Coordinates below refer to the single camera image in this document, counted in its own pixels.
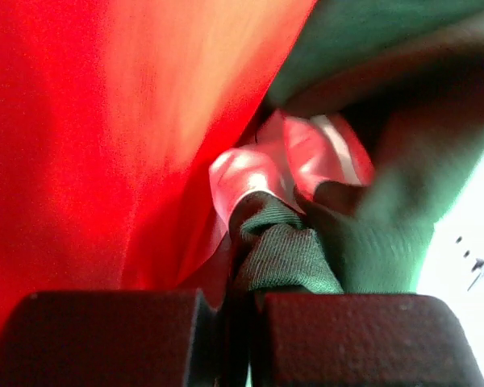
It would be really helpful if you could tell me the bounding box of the green and grey t shirt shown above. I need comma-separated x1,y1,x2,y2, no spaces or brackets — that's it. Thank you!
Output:
211,1,484,294

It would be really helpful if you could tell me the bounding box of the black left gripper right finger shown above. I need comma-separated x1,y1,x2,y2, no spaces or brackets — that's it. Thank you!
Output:
250,293,484,386

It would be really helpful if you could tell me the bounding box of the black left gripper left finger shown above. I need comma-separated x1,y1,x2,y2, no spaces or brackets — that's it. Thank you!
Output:
0,290,220,386

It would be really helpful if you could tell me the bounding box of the red t shirt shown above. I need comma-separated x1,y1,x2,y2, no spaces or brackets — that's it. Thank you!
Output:
0,1,314,330

